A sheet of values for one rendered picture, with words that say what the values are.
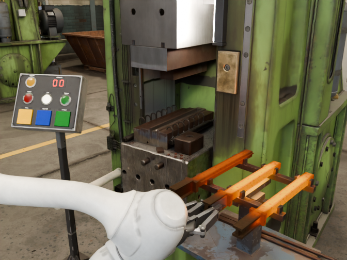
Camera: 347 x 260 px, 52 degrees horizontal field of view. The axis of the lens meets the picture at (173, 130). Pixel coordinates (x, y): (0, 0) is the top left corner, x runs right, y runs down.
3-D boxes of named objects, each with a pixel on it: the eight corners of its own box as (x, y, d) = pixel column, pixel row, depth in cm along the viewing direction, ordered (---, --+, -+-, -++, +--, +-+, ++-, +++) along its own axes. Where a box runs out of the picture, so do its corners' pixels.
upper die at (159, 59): (167, 71, 148) (167, 48, 145) (130, 66, 159) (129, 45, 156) (215, 59, 181) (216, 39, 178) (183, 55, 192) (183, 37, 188)
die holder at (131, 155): (185, 250, 163) (187, 162, 148) (124, 223, 184) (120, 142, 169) (238, 199, 206) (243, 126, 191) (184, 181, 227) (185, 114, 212)
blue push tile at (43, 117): (49, 125, 173) (51, 110, 174) (35, 124, 174) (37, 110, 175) (50, 126, 175) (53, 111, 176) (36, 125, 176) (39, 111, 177)
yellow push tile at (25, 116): (30, 124, 175) (32, 109, 176) (16, 123, 176) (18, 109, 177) (32, 125, 177) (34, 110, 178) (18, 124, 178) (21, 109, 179)
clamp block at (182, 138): (190, 156, 154) (190, 142, 152) (173, 151, 158) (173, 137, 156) (204, 147, 163) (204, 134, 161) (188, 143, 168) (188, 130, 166)
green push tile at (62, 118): (68, 126, 171) (70, 111, 173) (53, 125, 172) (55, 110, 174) (70, 127, 173) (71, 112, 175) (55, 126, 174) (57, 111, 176)
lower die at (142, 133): (167, 149, 160) (167, 132, 158) (133, 140, 171) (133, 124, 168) (213, 125, 193) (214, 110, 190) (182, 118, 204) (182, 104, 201)
